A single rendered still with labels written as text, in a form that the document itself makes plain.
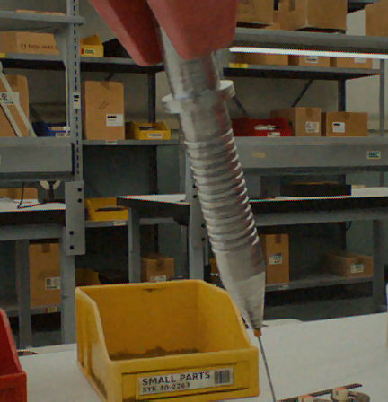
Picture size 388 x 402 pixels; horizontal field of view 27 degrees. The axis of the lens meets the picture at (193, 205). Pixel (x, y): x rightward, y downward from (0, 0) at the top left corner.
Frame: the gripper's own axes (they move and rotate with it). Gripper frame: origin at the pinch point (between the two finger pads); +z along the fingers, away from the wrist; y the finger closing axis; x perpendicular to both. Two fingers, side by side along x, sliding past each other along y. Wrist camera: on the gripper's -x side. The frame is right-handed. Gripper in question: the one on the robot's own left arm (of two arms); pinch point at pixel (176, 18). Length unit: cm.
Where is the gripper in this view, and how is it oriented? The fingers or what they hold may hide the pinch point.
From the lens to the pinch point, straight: 17.2
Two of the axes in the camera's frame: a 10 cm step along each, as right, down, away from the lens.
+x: -6.6, 3.7, -6.6
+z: 2.5, 9.3, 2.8
